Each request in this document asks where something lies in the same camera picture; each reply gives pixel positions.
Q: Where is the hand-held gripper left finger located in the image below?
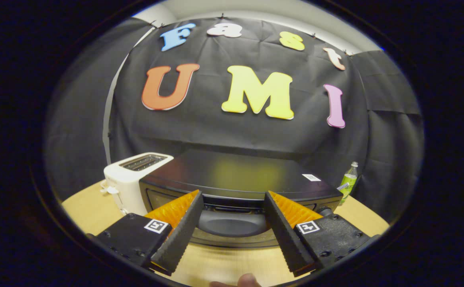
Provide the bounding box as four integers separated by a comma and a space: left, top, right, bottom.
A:
87, 189, 204, 276

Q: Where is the white toaster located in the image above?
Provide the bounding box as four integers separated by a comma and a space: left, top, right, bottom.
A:
100, 153, 175, 216

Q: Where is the green drink bottle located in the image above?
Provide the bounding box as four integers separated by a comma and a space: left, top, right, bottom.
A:
337, 161, 359, 206

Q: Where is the black toaster oven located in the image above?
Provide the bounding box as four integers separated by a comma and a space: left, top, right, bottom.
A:
138, 149, 344, 248

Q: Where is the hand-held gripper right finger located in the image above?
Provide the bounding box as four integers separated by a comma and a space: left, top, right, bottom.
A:
264, 191, 380, 278

